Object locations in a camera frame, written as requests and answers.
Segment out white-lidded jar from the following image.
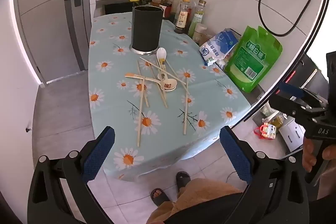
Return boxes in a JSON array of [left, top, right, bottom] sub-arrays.
[[193, 24, 208, 45]]

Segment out bunch of wooden chopsticks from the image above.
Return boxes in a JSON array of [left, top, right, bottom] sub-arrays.
[[136, 56, 191, 147]]

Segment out brown trousers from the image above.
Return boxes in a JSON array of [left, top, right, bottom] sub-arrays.
[[146, 179, 243, 224]]

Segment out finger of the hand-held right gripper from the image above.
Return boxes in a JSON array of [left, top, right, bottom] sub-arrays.
[[278, 82, 327, 109], [269, 97, 326, 123]]

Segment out grey door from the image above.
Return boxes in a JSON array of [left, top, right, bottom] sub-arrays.
[[16, 0, 92, 85]]

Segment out person's right hand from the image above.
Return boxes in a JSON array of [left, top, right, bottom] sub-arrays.
[[302, 138, 336, 172]]

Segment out green pouch bag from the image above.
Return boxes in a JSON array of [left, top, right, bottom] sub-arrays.
[[224, 25, 283, 93]]

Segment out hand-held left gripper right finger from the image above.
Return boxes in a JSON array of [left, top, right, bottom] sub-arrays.
[[220, 126, 310, 224]]

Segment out floral light blue tablecloth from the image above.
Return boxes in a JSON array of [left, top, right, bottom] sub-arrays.
[[88, 12, 251, 180]]

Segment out soy sauce bottle orange cap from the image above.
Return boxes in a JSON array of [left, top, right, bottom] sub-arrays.
[[174, 0, 192, 34]]

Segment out blue and white salt bag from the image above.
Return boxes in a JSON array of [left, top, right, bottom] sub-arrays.
[[199, 28, 240, 67]]

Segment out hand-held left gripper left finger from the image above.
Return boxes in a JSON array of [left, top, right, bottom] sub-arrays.
[[28, 126, 116, 224]]

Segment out white ceramic spoon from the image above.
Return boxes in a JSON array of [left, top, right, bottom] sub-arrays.
[[156, 47, 167, 67]]

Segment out white storage box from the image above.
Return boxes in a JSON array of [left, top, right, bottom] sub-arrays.
[[278, 118, 306, 153]]

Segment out green bottle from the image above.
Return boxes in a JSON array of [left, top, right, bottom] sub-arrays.
[[188, 0, 206, 39]]

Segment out red snack bag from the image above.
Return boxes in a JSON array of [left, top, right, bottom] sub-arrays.
[[253, 122, 277, 140]]

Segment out small cream spoon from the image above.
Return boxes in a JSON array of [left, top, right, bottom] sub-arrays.
[[157, 67, 168, 81]]

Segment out black appliance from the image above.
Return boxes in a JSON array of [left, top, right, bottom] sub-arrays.
[[285, 53, 328, 94]]

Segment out black sandal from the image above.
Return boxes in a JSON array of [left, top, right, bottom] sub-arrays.
[[176, 172, 191, 191], [151, 188, 171, 207]]

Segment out kitchen sink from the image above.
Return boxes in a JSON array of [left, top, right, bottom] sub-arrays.
[[95, 0, 147, 18]]

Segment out black utensil holder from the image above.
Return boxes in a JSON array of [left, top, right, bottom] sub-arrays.
[[129, 5, 164, 55]]

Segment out tan long-handled spoon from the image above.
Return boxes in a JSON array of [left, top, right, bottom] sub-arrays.
[[125, 72, 160, 83]]

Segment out cream printed spoon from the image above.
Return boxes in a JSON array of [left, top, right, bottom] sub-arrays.
[[160, 79, 177, 92]]

